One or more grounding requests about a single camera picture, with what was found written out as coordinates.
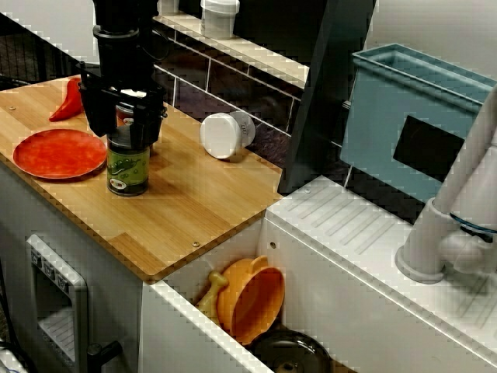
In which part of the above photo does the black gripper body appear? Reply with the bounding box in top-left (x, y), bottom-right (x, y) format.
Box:
top-left (77, 61), bottom-right (168, 114)

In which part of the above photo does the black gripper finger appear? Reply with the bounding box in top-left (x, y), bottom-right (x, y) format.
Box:
top-left (82, 95), bottom-right (120, 138)
top-left (129, 103), bottom-right (163, 148)

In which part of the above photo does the red toy chili pepper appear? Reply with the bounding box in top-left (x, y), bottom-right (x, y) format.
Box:
top-left (48, 77), bottom-right (85, 123)

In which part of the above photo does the green label toy can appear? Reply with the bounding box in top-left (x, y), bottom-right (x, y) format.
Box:
top-left (106, 130), bottom-right (151, 197)

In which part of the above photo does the red round plate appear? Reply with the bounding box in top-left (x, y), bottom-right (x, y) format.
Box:
top-left (12, 128), bottom-right (109, 183)

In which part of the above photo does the dark tiled backsplash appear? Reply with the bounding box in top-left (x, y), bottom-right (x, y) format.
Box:
top-left (153, 23), bottom-right (308, 170)

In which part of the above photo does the white lidded jar with print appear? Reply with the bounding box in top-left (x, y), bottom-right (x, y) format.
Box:
top-left (200, 110), bottom-right (257, 160)

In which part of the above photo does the wooden counter board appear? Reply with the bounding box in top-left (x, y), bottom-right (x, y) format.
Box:
top-left (0, 75), bottom-right (283, 281)

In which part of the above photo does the plain white lidded jar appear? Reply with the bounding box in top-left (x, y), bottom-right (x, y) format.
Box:
top-left (200, 0), bottom-right (241, 40)

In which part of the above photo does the beige shelf ledge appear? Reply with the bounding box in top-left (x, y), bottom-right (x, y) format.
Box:
top-left (153, 0), bottom-right (311, 89)

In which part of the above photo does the white kitchen cabinet body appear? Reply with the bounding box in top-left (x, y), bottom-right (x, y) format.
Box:
top-left (0, 161), bottom-right (145, 373)

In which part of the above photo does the dark grey upright panel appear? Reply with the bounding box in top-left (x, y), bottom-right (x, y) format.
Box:
top-left (277, 0), bottom-right (377, 195)

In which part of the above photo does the yellow toy chicken drumstick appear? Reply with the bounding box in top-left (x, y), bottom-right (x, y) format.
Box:
top-left (196, 270), bottom-right (230, 323)

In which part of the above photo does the grey toy oven panel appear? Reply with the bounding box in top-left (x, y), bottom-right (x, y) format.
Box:
top-left (26, 233), bottom-right (90, 373)

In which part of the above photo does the orange plastic bowl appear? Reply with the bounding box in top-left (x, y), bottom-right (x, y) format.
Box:
top-left (216, 255), bottom-right (287, 347)

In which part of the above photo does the teal plastic bin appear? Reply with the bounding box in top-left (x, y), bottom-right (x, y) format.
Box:
top-left (339, 43), bottom-right (497, 203)

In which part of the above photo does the white toy sink unit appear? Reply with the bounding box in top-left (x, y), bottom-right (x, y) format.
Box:
top-left (141, 174), bottom-right (497, 373)

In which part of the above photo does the black pot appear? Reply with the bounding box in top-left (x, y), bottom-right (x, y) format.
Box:
top-left (250, 329), bottom-right (333, 373)

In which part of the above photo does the grey toy faucet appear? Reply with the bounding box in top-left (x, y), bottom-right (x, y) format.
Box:
top-left (394, 83), bottom-right (497, 284)

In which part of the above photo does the black door handle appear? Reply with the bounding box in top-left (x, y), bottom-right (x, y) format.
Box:
top-left (86, 340), bottom-right (123, 373)

